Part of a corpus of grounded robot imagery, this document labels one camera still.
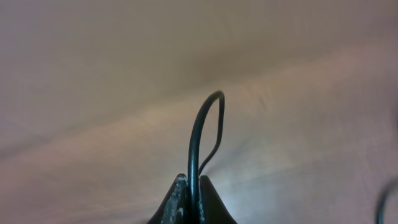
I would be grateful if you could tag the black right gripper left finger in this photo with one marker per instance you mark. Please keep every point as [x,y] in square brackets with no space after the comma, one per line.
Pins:
[173,209]

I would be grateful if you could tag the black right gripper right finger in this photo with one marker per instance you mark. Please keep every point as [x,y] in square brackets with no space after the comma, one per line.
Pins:
[213,210]

